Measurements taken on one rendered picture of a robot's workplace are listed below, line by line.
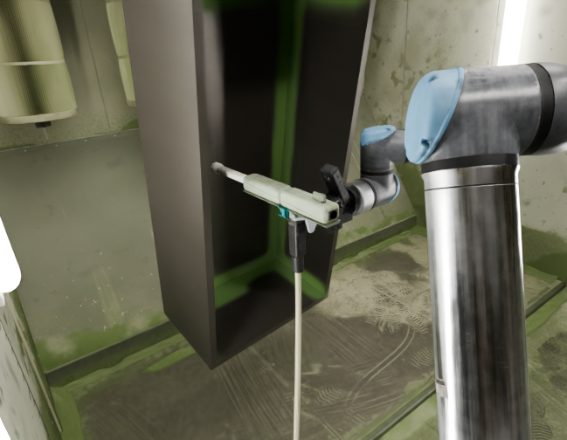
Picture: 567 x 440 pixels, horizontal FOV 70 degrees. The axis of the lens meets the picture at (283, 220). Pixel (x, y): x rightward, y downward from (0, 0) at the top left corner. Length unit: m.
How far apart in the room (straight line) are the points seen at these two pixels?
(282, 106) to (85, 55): 1.24
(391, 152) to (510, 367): 0.68
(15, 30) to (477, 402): 2.03
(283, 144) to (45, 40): 1.11
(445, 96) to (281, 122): 1.17
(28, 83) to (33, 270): 0.87
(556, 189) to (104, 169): 2.60
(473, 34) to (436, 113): 2.47
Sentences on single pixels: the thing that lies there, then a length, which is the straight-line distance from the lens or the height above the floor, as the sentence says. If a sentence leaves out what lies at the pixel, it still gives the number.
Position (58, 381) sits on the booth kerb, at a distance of 2.32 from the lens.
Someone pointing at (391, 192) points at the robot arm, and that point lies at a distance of 1.15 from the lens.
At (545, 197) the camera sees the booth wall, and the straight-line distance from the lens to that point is 2.89.
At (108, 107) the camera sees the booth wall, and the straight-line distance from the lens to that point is 2.52.
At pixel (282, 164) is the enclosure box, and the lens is 1.72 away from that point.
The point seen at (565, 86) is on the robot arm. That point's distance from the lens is 0.59.
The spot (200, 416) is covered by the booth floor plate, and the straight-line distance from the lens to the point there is 1.96.
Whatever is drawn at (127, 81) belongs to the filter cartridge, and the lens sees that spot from 2.27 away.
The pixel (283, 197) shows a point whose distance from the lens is 0.93.
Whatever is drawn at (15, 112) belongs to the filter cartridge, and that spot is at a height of 1.31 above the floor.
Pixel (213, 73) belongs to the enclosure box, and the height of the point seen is 1.42.
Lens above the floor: 1.48
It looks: 23 degrees down
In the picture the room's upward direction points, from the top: 4 degrees counter-clockwise
